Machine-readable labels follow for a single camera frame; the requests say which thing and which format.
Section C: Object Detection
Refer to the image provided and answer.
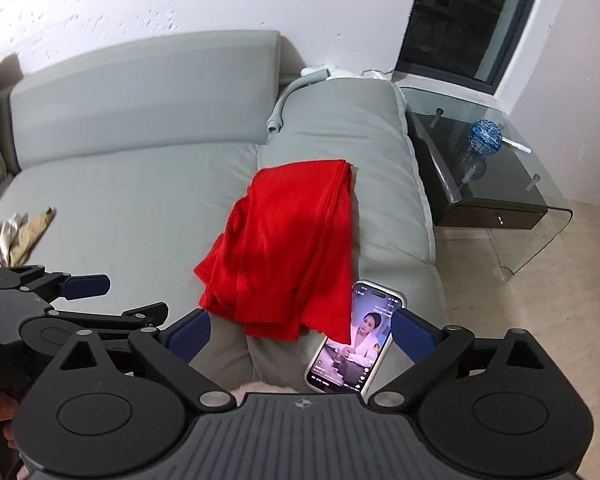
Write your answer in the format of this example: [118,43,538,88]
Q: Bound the red long pants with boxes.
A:
[194,159,353,344]

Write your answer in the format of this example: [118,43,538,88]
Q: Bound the person's left hand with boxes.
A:
[0,391,18,450]

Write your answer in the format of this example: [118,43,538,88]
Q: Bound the dark window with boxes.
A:
[396,0,534,94]

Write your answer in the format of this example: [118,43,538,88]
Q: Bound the tan crumpled garment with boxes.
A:
[11,208,56,268]

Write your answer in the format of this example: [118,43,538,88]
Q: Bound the white printed hoodie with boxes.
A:
[0,214,29,268]

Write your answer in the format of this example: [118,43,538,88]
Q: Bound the smartphone with lit screen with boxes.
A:
[304,281,407,396]

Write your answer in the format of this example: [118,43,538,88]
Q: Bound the pink fluffy blanket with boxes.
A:
[230,382,297,405]

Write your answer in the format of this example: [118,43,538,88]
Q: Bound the glass side table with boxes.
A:
[402,88,573,280]

